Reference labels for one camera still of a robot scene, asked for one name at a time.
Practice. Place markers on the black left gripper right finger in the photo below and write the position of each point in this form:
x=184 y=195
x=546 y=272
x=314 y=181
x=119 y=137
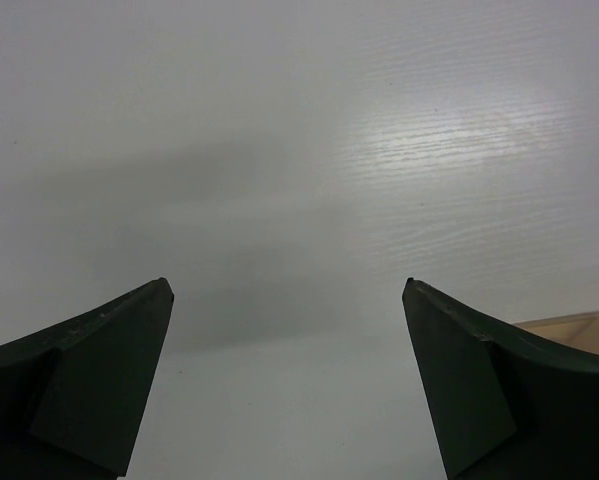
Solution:
x=505 y=403

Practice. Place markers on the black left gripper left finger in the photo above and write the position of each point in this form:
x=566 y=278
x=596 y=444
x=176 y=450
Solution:
x=73 y=395

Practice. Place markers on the clear amber plastic bin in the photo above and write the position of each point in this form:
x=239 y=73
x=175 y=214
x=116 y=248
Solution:
x=579 y=331

